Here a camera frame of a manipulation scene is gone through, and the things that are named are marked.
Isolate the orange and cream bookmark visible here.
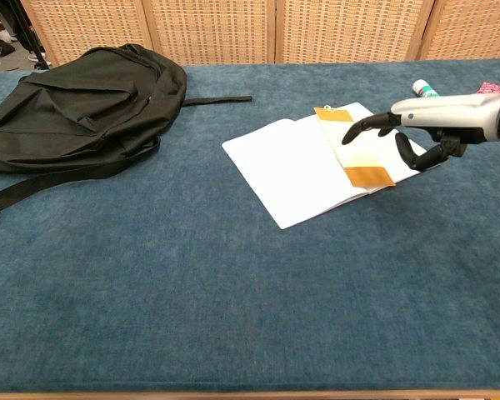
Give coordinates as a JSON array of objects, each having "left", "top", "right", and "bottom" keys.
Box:
[{"left": 313, "top": 105, "right": 397, "bottom": 188}]

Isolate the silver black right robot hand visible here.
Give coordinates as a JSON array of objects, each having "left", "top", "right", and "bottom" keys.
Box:
[{"left": 341, "top": 93, "right": 500, "bottom": 173}]

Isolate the wicker folding screen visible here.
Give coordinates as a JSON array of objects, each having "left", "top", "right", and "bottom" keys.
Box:
[{"left": 20, "top": 0, "right": 500, "bottom": 68}]

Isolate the blue carpet table mat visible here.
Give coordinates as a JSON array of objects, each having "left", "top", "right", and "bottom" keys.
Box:
[{"left": 0, "top": 57, "right": 500, "bottom": 395}]

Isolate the white open notebook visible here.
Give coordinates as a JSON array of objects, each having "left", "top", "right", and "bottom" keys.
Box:
[{"left": 221, "top": 101, "right": 443, "bottom": 231}]

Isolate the black tripod stand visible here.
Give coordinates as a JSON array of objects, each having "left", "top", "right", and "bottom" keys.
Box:
[{"left": 7, "top": 0, "right": 53, "bottom": 72}]

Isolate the white green glue stick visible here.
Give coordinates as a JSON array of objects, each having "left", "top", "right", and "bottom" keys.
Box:
[{"left": 412, "top": 79, "right": 441, "bottom": 99}]

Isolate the pink patterned cloth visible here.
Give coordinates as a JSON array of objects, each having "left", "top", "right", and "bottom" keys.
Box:
[{"left": 476, "top": 81, "right": 500, "bottom": 101}]

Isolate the black fabric backpack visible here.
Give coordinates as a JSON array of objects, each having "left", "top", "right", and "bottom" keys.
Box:
[{"left": 0, "top": 42, "right": 253, "bottom": 238}]

